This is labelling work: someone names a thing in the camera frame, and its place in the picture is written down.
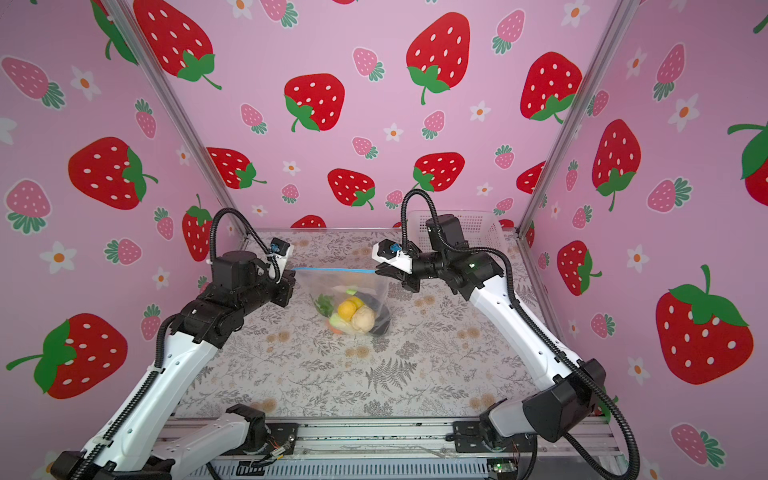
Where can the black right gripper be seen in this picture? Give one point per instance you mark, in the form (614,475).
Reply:
(402,274)

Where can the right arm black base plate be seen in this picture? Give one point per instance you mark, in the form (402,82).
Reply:
(474,436)

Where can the aluminium corner post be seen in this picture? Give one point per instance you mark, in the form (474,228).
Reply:
(122,14)
(616,28)

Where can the white radish with leaves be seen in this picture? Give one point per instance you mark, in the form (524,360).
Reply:
(326,307)

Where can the white plastic mesh basket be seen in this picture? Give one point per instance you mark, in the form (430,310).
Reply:
(480,229)

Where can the aluminium right corner post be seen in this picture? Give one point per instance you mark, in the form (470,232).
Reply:
(616,28)

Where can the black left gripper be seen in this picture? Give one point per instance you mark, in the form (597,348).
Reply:
(285,286)

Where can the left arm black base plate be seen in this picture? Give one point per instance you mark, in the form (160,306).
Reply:
(262,441)

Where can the beige pear shaped fruit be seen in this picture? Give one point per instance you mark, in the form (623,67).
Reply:
(363,320)

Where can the clear zip bag blue zipper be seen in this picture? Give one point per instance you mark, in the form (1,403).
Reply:
(341,284)

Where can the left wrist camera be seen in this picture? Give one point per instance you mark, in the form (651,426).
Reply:
(279,253)

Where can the aluminium front rail frame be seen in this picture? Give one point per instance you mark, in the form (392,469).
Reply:
(373,448)

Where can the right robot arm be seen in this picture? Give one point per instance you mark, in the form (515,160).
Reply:
(562,399)

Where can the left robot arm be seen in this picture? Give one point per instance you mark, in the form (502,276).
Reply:
(127,447)

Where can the aluminium left corner post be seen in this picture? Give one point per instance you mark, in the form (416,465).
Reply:
(122,14)

